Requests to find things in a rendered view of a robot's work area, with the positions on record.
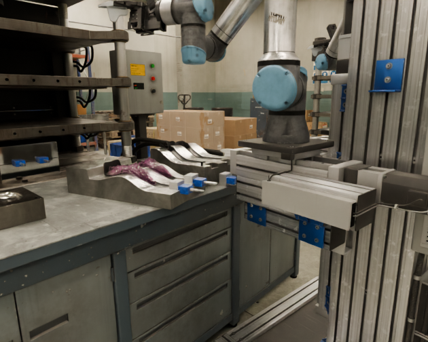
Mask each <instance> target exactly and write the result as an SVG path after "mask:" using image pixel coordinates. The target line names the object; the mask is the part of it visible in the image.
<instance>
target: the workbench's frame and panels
mask: <svg viewBox="0 0 428 342"><path fill-rule="evenodd" d="M299 260H300V240H299V239H297V238H294V237H291V236H289V235H286V234H284V233H281V232H279V231H275V230H274V229H271V228H268V227H265V226H262V225H259V224H257V223H254V222H251V221H248V220H247V219H245V201H243V200H240V199H237V198H236V185H235V186H233V187H228V188H226V189H222V190H220V191H216V192H213V193H210V194H207V195H203V196H200V197H197V198H194V199H191V200H188V201H186V202H184V203H182V204H181V205H179V206H177V207H175V208H173V209H172V210H169V209H164V208H163V209H159V210H156V211H153V212H150V213H147V214H143V215H141V216H137V217H134V218H130V219H128V220H125V221H122V222H119V223H115V224H112V225H109V226H106V227H102V228H100V229H95V230H94V231H90V232H87V233H83V234H81V235H77V236H75V237H70V238H68V239H65V240H62V241H59V242H55V243H53V244H49V245H47V246H42V247H40V248H36V249H34V250H30V251H27V252H23V253H21V254H17V255H14V256H11V257H8V258H6V259H1V260H0V342H205V341H206V340H207V339H208V338H209V337H211V336H212V335H214V334H215V333H216V332H217V331H219V330H220V329H221V328H223V327H224V326H225V325H226V324H228V325H229V326H230V327H232V328H234V327H236V326H237V323H238V322H239V314H241V313H242V312H243V311H244V310H246V309H247V308H248V307H250V306H251V305H252V304H254V303H255V302H256V301H257V300H259V299H260V298H262V297H263V296H264V295H265V294H266V293H268V292H269V291H270V290H272V289H273V288H274V287H275V286H277V285H278V284H280V283H281V282H282V281H283V280H284V279H286V278H287V277H289V276H290V277H291V278H297V275H298V273H299Z"/></svg>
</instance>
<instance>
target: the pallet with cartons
mask: <svg viewBox="0 0 428 342"><path fill-rule="evenodd" d="M224 128H225V139H224V140H225V149H238V148H243V147H240V146H238V141H239V140H247V139H252V138H257V132H256V128H257V118H254V117H225V124H224Z"/></svg>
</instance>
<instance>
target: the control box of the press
mask: <svg viewBox="0 0 428 342"><path fill-rule="evenodd" d="M109 58H110V68H111V78H114V77H117V75H116V65H115V50H111V51H109ZM126 66H127V77H129V78H131V80H132V86H131V87H130V88H129V89H128V97H129V109H130V116H131V118H132V120H133V121H134V123H135V138H137V137H146V138H147V128H146V120H147V118H148V116H149V115H151V116H153V115H155V113H163V112H164V103H163V87H162V55H161V53H157V52H146V51H139V50H128V49H126ZM112 94H113V112H114V115H119V104H118V89H117V88H115V87H112ZM135 156H136V161H137V159H143V158H148V152H147V146H146V147H143V148H141V149H139V150H138V151H137V155H136V154H135Z"/></svg>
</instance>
